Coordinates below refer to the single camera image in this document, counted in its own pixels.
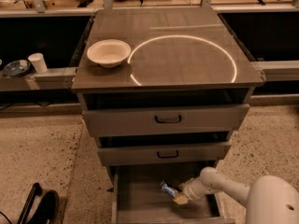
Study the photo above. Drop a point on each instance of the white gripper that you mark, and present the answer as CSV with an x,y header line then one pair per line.
x,y
189,189

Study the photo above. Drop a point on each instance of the blue silver redbull can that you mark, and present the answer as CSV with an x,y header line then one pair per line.
x,y
167,188

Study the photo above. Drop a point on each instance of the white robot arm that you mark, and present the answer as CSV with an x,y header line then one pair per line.
x,y
269,200

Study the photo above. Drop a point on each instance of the bottom grey open drawer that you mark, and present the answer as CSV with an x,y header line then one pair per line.
x,y
138,198

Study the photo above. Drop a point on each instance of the middle grey drawer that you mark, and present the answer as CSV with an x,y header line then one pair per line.
x,y
118,156

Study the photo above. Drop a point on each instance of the top grey drawer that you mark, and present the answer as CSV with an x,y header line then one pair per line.
x,y
140,121

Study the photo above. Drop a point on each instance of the grey drawer cabinet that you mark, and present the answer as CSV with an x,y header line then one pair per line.
x,y
179,57

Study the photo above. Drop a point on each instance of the black shoe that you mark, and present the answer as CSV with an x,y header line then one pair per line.
x,y
47,209

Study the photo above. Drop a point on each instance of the black chair leg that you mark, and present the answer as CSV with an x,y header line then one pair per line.
x,y
36,190

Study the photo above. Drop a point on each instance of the white paper bowl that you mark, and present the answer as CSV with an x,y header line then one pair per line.
x,y
109,53

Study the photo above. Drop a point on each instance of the white paper cup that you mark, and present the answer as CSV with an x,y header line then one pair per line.
x,y
38,62

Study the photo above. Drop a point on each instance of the dark blue plate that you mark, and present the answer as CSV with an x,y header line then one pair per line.
x,y
17,68

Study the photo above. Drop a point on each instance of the black middle drawer handle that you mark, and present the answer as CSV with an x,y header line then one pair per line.
x,y
167,155

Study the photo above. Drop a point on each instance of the black drawer handle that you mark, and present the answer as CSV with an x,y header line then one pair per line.
x,y
167,155
169,120

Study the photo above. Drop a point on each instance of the black top drawer handle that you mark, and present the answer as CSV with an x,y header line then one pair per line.
x,y
169,120

